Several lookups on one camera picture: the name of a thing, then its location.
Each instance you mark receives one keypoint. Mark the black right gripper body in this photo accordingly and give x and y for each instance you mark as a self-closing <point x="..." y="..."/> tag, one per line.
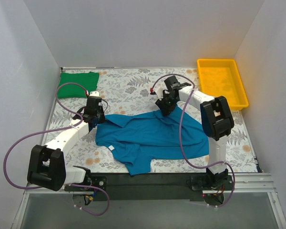
<point x="166" y="108"/>

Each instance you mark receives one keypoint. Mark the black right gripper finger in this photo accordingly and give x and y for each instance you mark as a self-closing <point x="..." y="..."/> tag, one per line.
<point x="167" y="109"/>
<point x="161" y="105"/>

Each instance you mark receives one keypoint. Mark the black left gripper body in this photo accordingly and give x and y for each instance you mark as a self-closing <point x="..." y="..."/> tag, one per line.
<point x="99" y="118"/>

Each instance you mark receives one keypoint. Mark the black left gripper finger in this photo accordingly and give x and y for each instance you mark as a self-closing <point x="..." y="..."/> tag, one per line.
<point x="101" y="117"/>
<point x="92" y="123"/>

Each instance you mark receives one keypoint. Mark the blue t shirt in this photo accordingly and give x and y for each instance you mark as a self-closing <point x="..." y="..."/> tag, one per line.
<point x="136" y="140"/>

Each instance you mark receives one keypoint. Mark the yellow plastic bin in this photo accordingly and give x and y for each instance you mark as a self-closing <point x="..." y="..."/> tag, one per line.
<point x="221" y="77"/>

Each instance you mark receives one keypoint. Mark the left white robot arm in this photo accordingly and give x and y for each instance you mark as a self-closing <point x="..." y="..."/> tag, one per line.
<point x="47" y="164"/>

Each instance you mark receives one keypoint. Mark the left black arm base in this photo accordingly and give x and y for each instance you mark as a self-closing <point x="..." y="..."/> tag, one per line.
<point x="90" y="182"/>

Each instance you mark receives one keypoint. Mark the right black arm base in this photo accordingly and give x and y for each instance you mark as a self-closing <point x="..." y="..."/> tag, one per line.
<point x="209" y="181"/>

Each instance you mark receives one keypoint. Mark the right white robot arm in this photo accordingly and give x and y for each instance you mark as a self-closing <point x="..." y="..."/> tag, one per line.
<point x="216" y="117"/>

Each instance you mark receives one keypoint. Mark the folded green t shirt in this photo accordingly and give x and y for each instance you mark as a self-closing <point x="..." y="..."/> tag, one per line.
<point x="87" y="80"/>

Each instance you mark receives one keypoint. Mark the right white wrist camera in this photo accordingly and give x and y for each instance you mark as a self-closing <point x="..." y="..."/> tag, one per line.
<point x="157" y="91"/>

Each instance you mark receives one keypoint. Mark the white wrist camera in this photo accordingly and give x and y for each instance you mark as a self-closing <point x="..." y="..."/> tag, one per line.
<point x="92" y="94"/>
<point x="157" y="91"/>

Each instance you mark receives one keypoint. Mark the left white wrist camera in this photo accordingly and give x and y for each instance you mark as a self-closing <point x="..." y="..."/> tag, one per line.
<point x="92" y="94"/>

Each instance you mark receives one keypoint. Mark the aluminium frame rail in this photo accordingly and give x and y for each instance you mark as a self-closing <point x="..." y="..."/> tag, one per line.
<point x="156" y="201"/>

